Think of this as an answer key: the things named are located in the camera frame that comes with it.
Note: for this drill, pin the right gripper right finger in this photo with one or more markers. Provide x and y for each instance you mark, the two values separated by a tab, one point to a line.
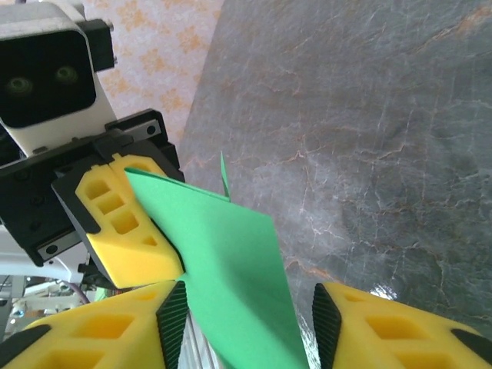
403	338

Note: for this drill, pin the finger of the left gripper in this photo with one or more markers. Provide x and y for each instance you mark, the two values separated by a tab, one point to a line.
127	246
153	165

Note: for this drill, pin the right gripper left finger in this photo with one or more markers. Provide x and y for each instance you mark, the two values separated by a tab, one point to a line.
96	334

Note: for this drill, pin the green paper sheet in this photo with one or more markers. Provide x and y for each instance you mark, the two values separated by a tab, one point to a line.
230	269

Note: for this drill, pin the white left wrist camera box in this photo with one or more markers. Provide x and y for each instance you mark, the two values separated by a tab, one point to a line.
50	77

